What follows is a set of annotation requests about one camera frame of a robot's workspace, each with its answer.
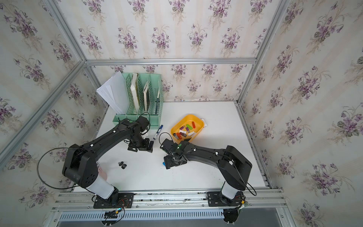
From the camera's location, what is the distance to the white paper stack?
0.92 metres

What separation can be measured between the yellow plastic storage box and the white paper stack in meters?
0.40

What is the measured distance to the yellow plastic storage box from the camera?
39.3 inches
